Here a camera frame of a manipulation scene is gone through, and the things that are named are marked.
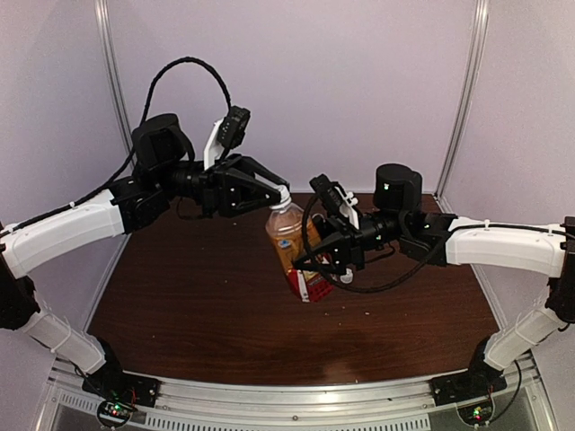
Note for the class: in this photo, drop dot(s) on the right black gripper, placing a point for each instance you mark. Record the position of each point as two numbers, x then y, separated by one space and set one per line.
346 245

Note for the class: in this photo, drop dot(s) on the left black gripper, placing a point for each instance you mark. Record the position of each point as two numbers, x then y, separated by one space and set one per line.
229 182

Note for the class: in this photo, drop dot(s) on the white flip bottle cap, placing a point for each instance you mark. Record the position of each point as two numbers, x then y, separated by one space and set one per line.
347 278

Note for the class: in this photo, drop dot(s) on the white tea bottle cap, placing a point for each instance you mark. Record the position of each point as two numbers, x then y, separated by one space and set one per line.
284 195

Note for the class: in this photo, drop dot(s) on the amber tea bottle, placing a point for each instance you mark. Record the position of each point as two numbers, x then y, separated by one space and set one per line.
284 228

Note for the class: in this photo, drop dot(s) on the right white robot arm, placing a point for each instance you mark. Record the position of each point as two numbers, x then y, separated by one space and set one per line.
447 239

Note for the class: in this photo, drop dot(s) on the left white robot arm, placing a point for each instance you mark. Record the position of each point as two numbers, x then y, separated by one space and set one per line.
166 169

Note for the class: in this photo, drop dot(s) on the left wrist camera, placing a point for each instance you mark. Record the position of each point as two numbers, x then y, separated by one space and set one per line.
226 135

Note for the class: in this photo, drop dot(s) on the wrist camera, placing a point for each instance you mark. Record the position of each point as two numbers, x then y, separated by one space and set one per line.
335 200
226 135

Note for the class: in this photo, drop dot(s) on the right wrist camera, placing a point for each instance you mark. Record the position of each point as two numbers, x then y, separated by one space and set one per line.
335 200

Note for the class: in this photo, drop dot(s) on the front aluminium rail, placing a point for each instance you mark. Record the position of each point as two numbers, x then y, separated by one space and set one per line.
405 404

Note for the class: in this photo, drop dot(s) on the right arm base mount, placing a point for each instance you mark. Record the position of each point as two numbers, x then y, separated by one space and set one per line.
471 392

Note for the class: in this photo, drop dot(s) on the left aluminium frame post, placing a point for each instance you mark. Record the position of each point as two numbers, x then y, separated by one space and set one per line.
110 61

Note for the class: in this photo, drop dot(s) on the aluminium frame post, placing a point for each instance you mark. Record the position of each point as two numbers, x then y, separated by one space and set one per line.
478 38
110 61

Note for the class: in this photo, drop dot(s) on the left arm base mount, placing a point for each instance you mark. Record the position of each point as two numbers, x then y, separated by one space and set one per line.
121 393

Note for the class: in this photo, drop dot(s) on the right aluminium frame post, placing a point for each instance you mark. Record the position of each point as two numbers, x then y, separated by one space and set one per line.
478 38

